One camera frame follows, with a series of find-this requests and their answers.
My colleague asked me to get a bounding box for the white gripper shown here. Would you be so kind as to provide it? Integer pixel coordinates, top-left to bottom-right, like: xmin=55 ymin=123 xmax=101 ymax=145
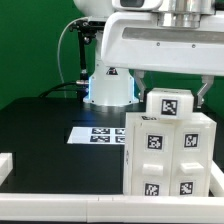
xmin=101 ymin=11 xmax=224 ymax=108

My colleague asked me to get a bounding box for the small white tagged box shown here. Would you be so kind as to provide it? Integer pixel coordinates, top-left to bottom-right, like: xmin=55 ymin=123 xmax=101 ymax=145
xmin=146 ymin=88 xmax=194 ymax=120

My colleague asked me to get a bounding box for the white door panel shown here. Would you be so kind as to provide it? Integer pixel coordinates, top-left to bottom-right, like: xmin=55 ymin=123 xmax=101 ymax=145
xmin=170 ymin=122 xmax=216 ymax=197
xmin=131 ymin=122 xmax=174 ymax=196

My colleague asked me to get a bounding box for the white cabinet body box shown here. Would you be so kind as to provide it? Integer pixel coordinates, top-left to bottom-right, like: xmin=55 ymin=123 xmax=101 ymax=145
xmin=123 ymin=112 xmax=216 ymax=197

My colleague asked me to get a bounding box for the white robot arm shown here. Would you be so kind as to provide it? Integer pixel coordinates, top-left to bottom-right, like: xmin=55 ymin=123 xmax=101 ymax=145
xmin=73 ymin=0 xmax=224 ymax=107

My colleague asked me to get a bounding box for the white base tag sheet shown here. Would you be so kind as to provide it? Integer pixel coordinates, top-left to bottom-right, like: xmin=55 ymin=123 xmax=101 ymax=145
xmin=67 ymin=127 xmax=125 ymax=145

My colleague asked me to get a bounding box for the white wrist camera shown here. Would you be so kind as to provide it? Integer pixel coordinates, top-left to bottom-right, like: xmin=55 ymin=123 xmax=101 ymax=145
xmin=112 ymin=0 xmax=163 ymax=11

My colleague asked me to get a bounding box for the black camera on stand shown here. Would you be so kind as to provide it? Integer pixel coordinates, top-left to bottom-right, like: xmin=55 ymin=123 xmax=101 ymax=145
xmin=69 ymin=16 xmax=108 ymax=88

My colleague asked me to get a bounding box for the white camera cable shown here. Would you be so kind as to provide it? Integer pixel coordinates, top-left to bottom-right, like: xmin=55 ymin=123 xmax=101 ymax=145
xmin=56 ymin=16 xmax=90 ymax=84

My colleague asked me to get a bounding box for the white right fence rail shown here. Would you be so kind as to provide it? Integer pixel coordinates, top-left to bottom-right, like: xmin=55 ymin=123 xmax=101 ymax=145
xmin=210 ymin=162 xmax=224 ymax=197

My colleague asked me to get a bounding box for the white fence rail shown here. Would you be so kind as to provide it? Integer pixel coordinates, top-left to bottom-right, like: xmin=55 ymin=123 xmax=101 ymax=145
xmin=0 ymin=194 xmax=224 ymax=224
xmin=0 ymin=153 xmax=13 ymax=186
xmin=210 ymin=162 xmax=224 ymax=197

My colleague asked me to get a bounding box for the white left fence rail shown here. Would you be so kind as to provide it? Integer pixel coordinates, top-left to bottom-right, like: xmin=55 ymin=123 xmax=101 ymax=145
xmin=0 ymin=153 xmax=13 ymax=186

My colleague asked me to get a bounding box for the white front fence rail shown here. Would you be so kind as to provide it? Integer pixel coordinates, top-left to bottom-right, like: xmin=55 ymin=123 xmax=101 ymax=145
xmin=0 ymin=194 xmax=224 ymax=224

